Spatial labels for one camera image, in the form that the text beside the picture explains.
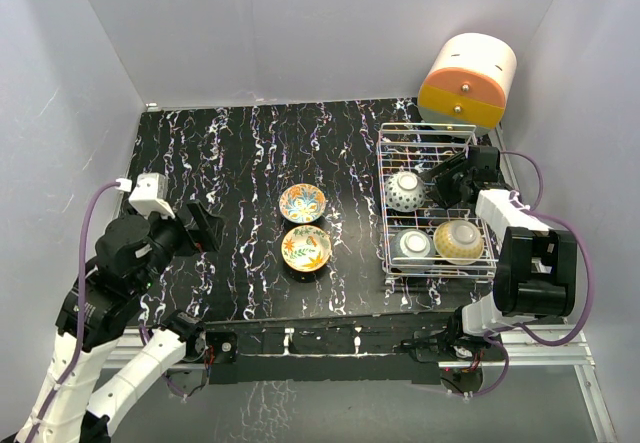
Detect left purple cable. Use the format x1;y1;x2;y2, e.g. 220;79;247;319
24;178;132;443

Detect orange green leaf bowl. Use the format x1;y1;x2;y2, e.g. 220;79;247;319
281;225;332;273

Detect blue patterned bowl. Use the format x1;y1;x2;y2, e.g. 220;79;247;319
383;171;426;213

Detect orange blue floral bowl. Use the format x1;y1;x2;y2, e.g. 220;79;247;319
279;183;327;224

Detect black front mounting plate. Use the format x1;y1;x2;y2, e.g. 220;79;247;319
206;312;480;385

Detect yellow dotted bowl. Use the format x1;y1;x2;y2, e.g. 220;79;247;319
433;219;484;265

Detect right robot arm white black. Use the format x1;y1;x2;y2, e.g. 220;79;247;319
395;146;584;361

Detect aluminium frame rail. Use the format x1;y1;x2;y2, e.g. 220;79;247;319
99;127;619;443

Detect pink yellow drawer cabinet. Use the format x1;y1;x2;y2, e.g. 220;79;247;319
417;33;517;135

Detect red rimmed grey bowl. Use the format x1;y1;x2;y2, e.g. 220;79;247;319
390;229;436;264

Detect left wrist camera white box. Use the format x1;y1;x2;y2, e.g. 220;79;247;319
129;173;175;219

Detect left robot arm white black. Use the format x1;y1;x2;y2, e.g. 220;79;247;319
7;202;224;442

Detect white wire dish rack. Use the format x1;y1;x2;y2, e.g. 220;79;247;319
376;122;497;283

